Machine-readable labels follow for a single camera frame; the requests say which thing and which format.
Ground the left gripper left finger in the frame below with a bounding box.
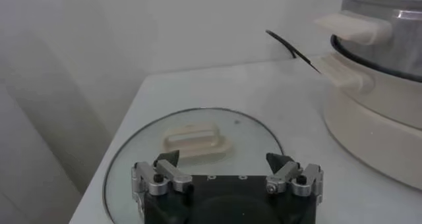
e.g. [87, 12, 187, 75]
[131, 150, 194, 220]

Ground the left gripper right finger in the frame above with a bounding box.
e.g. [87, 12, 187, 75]
[265, 152, 324, 202]

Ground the glass lid with cream handle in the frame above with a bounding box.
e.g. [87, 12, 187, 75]
[102, 107, 285, 224]

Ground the stainless steel steamer basket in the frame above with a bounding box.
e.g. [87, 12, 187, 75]
[314, 0, 422, 83]

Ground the cream electric cooker base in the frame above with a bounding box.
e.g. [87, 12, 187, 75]
[318, 52, 422, 190]

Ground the black cooker power cable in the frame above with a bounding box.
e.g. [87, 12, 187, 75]
[265, 30, 321, 74]

